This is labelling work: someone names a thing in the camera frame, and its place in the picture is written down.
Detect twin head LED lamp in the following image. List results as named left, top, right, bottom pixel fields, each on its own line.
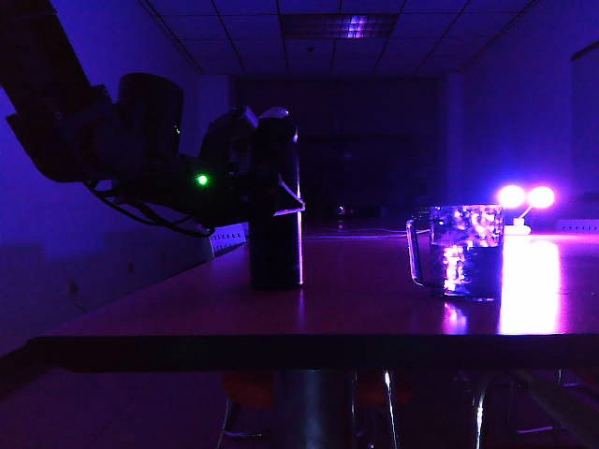
left=496, top=184, right=557, bottom=226

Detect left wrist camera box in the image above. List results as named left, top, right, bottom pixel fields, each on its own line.
left=200, top=106, right=259, bottom=177

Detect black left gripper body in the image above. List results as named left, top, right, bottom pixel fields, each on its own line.
left=111, top=156, right=255, bottom=231

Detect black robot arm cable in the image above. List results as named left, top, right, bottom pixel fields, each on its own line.
left=84, top=180, right=214, bottom=238

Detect chrome chair frame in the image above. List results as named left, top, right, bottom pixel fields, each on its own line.
left=508, top=369, right=599, bottom=436

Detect clear glass mug with handle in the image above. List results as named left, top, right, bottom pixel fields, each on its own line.
left=405, top=203, right=505, bottom=300

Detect framed wall whiteboard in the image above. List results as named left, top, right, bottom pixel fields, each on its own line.
left=570, top=39, right=599, bottom=207

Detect wall socket with cord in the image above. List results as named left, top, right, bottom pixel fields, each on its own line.
left=67, top=279, right=93, bottom=313

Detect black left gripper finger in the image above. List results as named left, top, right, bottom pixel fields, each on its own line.
left=270, top=172, right=307, bottom=218

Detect black thermos cup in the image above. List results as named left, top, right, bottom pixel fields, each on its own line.
left=249, top=107, right=306, bottom=290

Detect metal table column leg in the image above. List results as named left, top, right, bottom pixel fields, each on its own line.
left=275, top=369, right=357, bottom=449

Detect louvered ceiling light fixture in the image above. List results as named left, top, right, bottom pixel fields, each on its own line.
left=280, top=13, right=399, bottom=40

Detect chrome chair leg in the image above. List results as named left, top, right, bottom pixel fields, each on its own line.
left=382, top=371, right=400, bottom=449
left=469, top=373, right=498, bottom=449

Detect red stool with chrome legs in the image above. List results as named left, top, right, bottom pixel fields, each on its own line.
left=222, top=371, right=277, bottom=439
left=358, top=371, right=416, bottom=408

